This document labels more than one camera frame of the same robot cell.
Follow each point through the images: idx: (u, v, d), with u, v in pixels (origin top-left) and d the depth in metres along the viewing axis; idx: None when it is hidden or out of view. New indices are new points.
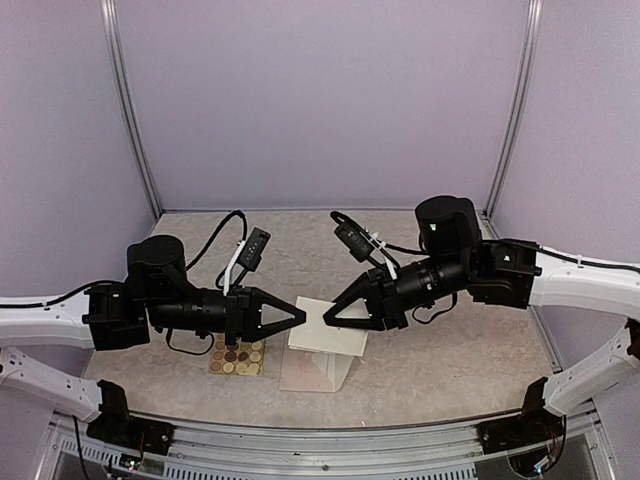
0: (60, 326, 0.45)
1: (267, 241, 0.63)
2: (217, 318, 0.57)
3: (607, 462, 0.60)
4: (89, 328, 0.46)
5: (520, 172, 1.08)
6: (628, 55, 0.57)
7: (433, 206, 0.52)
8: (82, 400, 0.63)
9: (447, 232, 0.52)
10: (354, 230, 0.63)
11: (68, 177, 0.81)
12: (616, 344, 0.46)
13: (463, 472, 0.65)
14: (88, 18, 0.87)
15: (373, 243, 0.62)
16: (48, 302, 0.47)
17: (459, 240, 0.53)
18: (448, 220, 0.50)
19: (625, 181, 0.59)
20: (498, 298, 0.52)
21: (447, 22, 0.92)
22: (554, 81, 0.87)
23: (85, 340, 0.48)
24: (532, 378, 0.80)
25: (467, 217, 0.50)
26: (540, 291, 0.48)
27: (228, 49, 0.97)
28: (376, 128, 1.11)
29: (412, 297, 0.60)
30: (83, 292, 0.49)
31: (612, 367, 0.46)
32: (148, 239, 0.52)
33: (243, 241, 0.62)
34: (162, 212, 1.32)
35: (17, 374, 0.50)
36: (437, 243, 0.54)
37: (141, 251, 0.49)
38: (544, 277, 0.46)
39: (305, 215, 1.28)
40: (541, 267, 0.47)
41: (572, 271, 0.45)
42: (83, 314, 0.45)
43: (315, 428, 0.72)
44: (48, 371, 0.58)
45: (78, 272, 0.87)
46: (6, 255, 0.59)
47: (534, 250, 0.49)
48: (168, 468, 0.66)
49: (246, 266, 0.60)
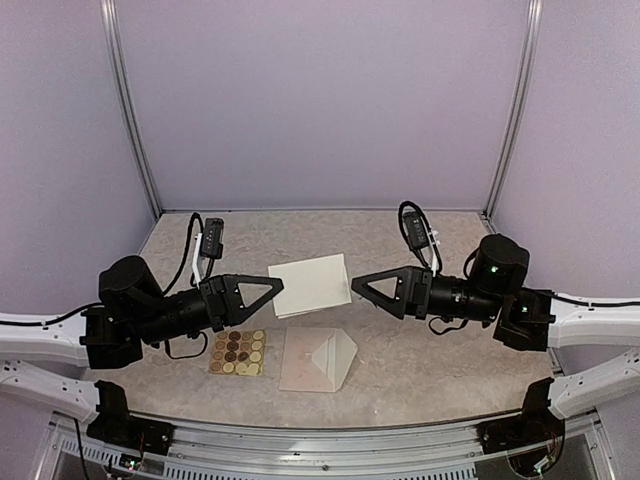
0: (59, 346, 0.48)
1: (221, 227, 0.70)
2: (200, 315, 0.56)
3: (608, 463, 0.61)
4: (85, 348, 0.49)
5: (520, 172, 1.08)
6: (628, 55, 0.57)
7: (501, 249, 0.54)
8: (78, 402, 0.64)
9: (501, 277, 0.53)
10: (419, 219, 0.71)
11: (67, 176, 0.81)
12: (633, 358, 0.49)
13: (463, 473, 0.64)
14: (87, 18, 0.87)
15: (431, 238, 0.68)
16: (48, 321, 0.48)
17: (507, 286, 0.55)
18: (509, 268, 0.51)
19: (625, 182, 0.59)
20: (517, 343, 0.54)
21: (447, 21, 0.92)
22: (554, 82, 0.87)
23: (81, 358, 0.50)
24: (532, 378, 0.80)
25: (523, 268, 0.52)
26: (559, 338, 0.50)
27: (228, 49, 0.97)
28: (376, 128, 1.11)
29: (438, 305, 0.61)
30: (80, 312, 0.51)
31: (627, 380, 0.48)
32: (116, 263, 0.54)
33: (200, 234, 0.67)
34: (162, 212, 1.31)
35: (12, 379, 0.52)
36: (486, 280, 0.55)
37: (107, 279, 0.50)
38: (558, 324, 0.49)
39: (305, 215, 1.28)
40: (555, 314, 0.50)
41: (584, 314, 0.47)
42: (81, 337, 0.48)
43: (314, 428, 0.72)
44: (44, 375, 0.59)
45: (78, 273, 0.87)
46: (7, 256, 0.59)
47: (550, 298, 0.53)
48: (168, 468, 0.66)
49: (210, 254, 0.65)
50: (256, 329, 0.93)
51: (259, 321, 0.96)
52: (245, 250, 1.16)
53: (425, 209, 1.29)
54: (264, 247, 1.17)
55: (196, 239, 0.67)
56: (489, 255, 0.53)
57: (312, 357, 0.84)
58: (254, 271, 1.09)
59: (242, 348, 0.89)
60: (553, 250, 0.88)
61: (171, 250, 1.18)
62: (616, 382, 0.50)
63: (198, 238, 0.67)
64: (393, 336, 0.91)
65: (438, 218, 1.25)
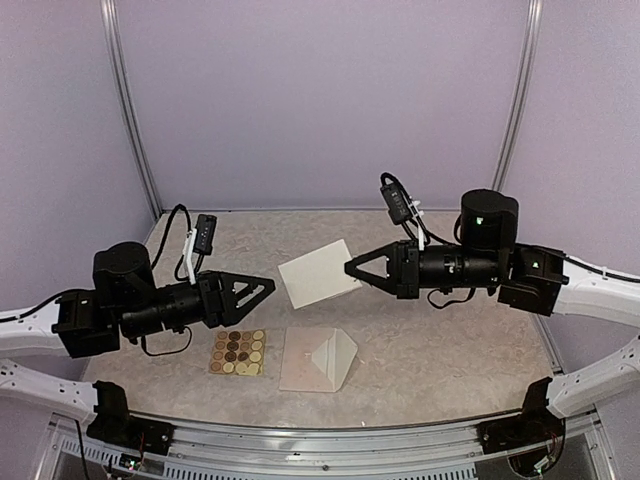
0: (35, 337, 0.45)
1: (215, 225, 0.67)
2: (197, 309, 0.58)
3: (607, 463, 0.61)
4: (59, 336, 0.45)
5: (520, 173, 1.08)
6: (628, 55, 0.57)
7: (484, 200, 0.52)
8: (75, 403, 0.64)
9: (489, 226, 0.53)
10: (398, 192, 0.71)
11: (68, 176, 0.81)
12: (628, 353, 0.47)
13: (463, 473, 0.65)
14: (87, 18, 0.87)
15: (412, 211, 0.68)
16: (22, 313, 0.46)
17: (499, 239, 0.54)
18: (494, 216, 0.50)
19: (626, 182, 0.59)
20: (523, 303, 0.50)
21: (448, 22, 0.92)
22: (554, 82, 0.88)
23: (62, 347, 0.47)
24: (532, 378, 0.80)
25: (512, 215, 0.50)
26: (565, 300, 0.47)
27: (228, 49, 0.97)
28: (376, 128, 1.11)
29: (431, 277, 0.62)
30: (55, 300, 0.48)
31: (623, 376, 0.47)
32: (113, 248, 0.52)
33: (194, 229, 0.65)
34: (162, 212, 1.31)
35: (9, 383, 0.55)
36: (475, 234, 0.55)
37: (106, 259, 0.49)
38: (571, 287, 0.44)
39: (305, 214, 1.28)
40: (568, 277, 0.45)
41: (598, 281, 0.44)
42: (52, 324, 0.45)
43: (314, 428, 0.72)
44: (41, 376, 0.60)
45: (78, 273, 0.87)
46: (6, 255, 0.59)
47: (561, 258, 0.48)
48: (168, 469, 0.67)
49: (203, 251, 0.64)
50: (256, 329, 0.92)
51: (258, 321, 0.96)
52: (245, 250, 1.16)
53: (425, 210, 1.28)
54: (264, 247, 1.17)
55: (189, 235, 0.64)
56: (472, 206, 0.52)
57: (312, 357, 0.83)
58: (254, 272, 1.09)
59: (242, 347, 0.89)
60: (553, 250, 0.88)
61: (170, 250, 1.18)
62: (614, 379, 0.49)
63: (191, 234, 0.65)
64: (393, 336, 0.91)
65: (439, 218, 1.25)
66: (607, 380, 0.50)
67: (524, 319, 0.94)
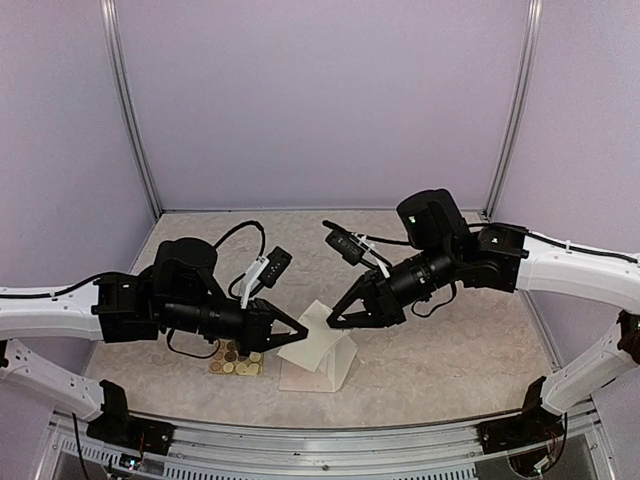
0: (69, 317, 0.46)
1: (289, 262, 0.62)
2: (232, 325, 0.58)
3: (607, 462, 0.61)
4: (97, 318, 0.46)
5: (520, 173, 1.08)
6: (628, 55, 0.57)
7: (413, 201, 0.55)
8: (84, 399, 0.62)
9: (428, 222, 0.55)
10: (342, 235, 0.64)
11: (67, 176, 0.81)
12: (608, 338, 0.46)
13: (463, 473, 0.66)
14: (88, 18, 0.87)
15: (363, 246, 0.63)
16: (57, 293, 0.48)
17: (441, 229, 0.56)
18: (426, 210, 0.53)
19: (626, 182, 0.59)
20: (488, 280, 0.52)
21: (447, 22, 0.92)
22: (554, 81, 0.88)
23: (94, 331, 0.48)
24: (532, 378, 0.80)
25: (441, 205, 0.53)
26: (527, 274, 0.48)
27: (229, 49, 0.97)
28: (377, 127, 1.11)
29: (407, 293, 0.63)
30: (93, 282, 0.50)
31: (605, 363, 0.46)
32: (179, 239, 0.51)
33: (267, 258, 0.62)
34: (162, 212, 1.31)
35: (23, 369, 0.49)
36: (422, 235, 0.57)
37: (178, 250, 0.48)
38: (531, 261, 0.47)
39: (305, 214, 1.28)
40: (528, 251, 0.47)
41: (560, 255, 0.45)
42: (92, 305, 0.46)
43: (315, 428, 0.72)
44: (48, 366, 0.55)
45: (78, 273, 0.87)
46: (6, 255, 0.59)
47: (523, 234, 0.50)
48: (168, 468, 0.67)
49: (263, 282, 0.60)
50: None
51: None
52: (245, 250, 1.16)
53: None
54: (264, 247, 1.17)
55: (261, 261, 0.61)
56: (405, 209, 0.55)
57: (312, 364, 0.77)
58: None
59: None
60: None
61: None
62: (599, 367, 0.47)
63: (262, 260, 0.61)
64: (393, 336, 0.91)
65: None
66: (593, 369, 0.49)
67: (524, 319, 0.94)
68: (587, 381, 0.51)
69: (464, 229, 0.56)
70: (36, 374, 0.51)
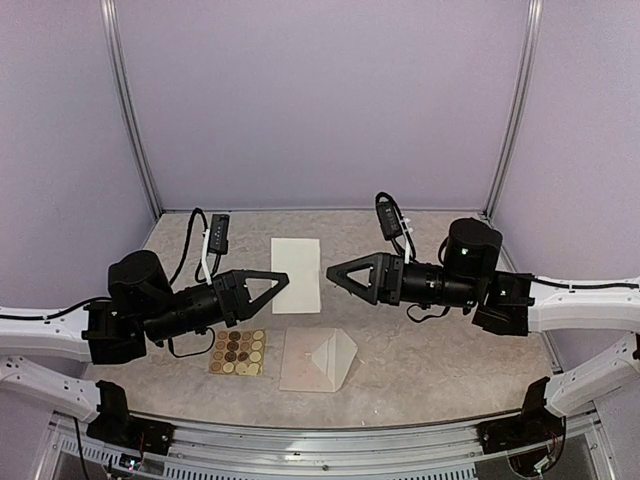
0: (59, 341, 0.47)
1: (228, 223, 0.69)
2: (210, 307, 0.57)
3: (608, 463, 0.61)
4: (87, 343, 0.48)
5: (520, 172, 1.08)
6: (629, 55, 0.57)
7: (470, 231, 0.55)
8: (79, 401, 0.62)
9: (473, 258, 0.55)
10: (391, 207, 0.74)
11: (67, 177, 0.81)
12: (621, 347, 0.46)
13: (463, 473, 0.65)
14: (87, 19, 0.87)
15: (402, 225, 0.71)
16: (49, 315, 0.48)
17: (480, 267, 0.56)
18: (479, 248, 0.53)
19: (626, 182, 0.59)
20: (497, 329, 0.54)
21: (447, 22, 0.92)
22: (554, 81, 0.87)
23: (84, 354, 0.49)
24: (532, 378, 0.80)
25: (495, 249, 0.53)
26: (537, 319, 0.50)
27: (229, 49, 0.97)
28: (376, 128, 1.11)
29: (413, 292, 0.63)
30: (82, 306, 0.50)
31: (618, 371, 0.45)
32: (122, 261, 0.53)
33: (207, 229, 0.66)
34: (163, 212, 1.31)
35: (14, 376, 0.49)
36: (459, 263, 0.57)
37: (117, 271, 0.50)
38: (538, 306, 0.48)
39: (305, 214, 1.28)
40: (534, 297, 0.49)
41: (564, 296, 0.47)
42: (84, 330, 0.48)
43: (315, 428, 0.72)
44: (46, 372, 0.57)
45: (78, 274, 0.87)
46: (5, 255, 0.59)
47: (529, 280, 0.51)
48: (168, 468, 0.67)
49: (218, 250, 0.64)
50: (257, 329, 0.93)
51: (259, 321, 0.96)
52: (245, 250, 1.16)
53: (425, 210, 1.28)
54: (264, 247, 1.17)
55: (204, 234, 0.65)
56: (460, 236, 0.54)
57: (312, 357, 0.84)
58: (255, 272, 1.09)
59: (242, 347, 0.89)
60: (553, 250, 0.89)
61: (171, 250, 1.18)
62: (610, 375, 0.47)
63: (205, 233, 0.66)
64: (393, 336, 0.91)
65: (439, 218, 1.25)
66: (605, 376, 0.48)
67: None
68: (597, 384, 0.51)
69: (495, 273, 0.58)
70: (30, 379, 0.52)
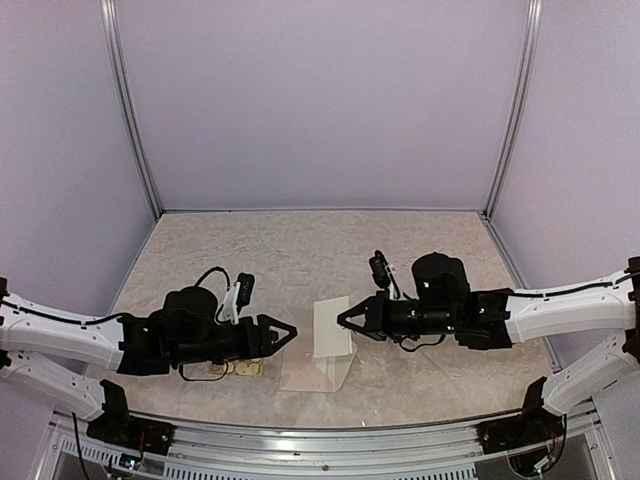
0: (96, 347, 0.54)
1: (254, 280, 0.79)
2: (235, 341, 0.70)
3: (608, 462, 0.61)
4: (121, 354, 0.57)
5: (520, 172, 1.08)
6: (629, 56, 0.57)
7: (428, 265, 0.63)
8: (86, 398, 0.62)
9: (437, 287, 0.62)
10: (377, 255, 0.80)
11: (68, 176, 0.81)
12: (612, 341, 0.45)
13: (463, 473, 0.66)
14: (87, 19, 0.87)
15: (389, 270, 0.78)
16: (86, 322, 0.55)
17: (450, 295, 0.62)
18: (439, 278, 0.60)
19: (626, 181, 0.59)
20: (483, 343, 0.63)
21: (447, 22, 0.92)
22: (555, 81, 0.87)
23: (114, 362, 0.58)
24: (532, 378, 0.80)
25: (454, 278, 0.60)
26: (517, 330, 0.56)
27: (229, 50, 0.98)
28: (377, 127, 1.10)
29: (400, 326, 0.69)
30: (115, 318, 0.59)
31: (609, 365, 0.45)
32: (184, 289, 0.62)
33: (237, 281, 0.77)
34: (162, 212, 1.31)
35: (25, 369, 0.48)
36: (433, 295, 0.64)
37: (181, 300, 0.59)
38: (513, 318, 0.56)
39: (305, 214, 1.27)
40: (510, 311, 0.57)
41: (539, 305, 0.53)
42: (120, 341, 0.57)
43: (315, 428, 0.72)
44: (54, 367, 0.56)
45: (77, 274, 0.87)
46: (5, 255, 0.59)
47: (507, 294, 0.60)
48: (168, 468, 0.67)
49: (244, 300, 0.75)
50: None
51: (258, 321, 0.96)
52: (246, 250, 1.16)
53: (425, 210, 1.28)
54: (264, 247, 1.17)
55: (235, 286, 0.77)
56: (419, 273, 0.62)
57: (313, 357, 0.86)
58: (255, 271, 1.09)
59: None
60: (553, 250, 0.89)
61: (171, 250, 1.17)
62: (602, 370, 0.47)
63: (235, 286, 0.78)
64: None
65: (439, 218, 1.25)
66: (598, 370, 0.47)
67: None
68: (591, 381, 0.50)
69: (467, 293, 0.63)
70: (38, 374, 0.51)
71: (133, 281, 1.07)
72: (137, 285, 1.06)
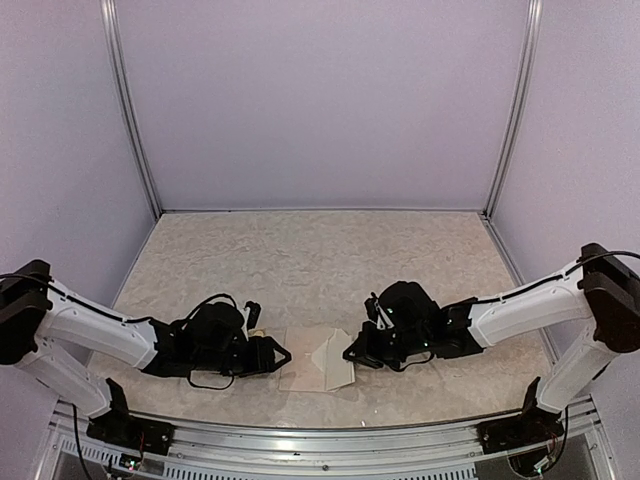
0: (134, 346, 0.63)
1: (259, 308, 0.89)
2: (245, 353, 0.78)
3: (608, 462, 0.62)
4: (152, 353, 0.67)
5: (520, 172, 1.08)
6: (628, 56, 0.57)
7: (390, 292, 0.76)
8: (97, 394, 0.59)
9: (399, 311, 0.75)
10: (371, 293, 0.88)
11: (68, 177, 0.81)
12: (585, 332, 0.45)
13: (463, 473, 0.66)
14: (88, 20, 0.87)
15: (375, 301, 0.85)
16: (127, 320, 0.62)
17: (413, 317, 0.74)
18: (397, 301, 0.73)
19: (625, 182, 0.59)
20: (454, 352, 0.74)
21: (446, 23, 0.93)
22: (554, 81, 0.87)
23: (142, 361, 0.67)
24: (532, 378, 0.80)
25: (409, 298, 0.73)
26: (485, 330, 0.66)
27: (229, 51, 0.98)
28: (376, 128, 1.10)
29: (386, 347, 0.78)
30: (149, 321, 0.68)
31: (587, 356, 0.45)
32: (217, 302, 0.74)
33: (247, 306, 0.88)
34: (163, 212, 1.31)
35: (50, 358, 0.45)
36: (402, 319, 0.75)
37: (219, 309, 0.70)
38: (476, 322, 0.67)
39: (305, 215, 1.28)
40: (472, 318, 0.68)
41: (496, 308, 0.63)
42: (154, 342, 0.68)
43: (315, 428, 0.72)
44: (72, 359, 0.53)
45: (78, 274, 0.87)
46: (6, 255, 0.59)
47: (472, 302, 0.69)
48: (168, 468, 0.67)
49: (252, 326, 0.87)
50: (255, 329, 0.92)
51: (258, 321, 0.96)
52: (246, 250, 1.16)
53: (425, 210, 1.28)
54: (264, 247, 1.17)
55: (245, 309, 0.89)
56: (384, 300, 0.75)
57: (312, 357, 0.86)
58: (254, 271, 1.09)
59: None
60: (553, 249, 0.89)
61: (171, 250, 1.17)
62: (584, 362, 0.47)
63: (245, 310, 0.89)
64: None
65: (439, 218, 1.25)
66: (578, 362, 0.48)
67: None
68: (577, 374, 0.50)
69: (429, 313, 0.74)
70: (58, 363, 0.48)
71: (133, 281, 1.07)
72: (137, 285, 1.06)
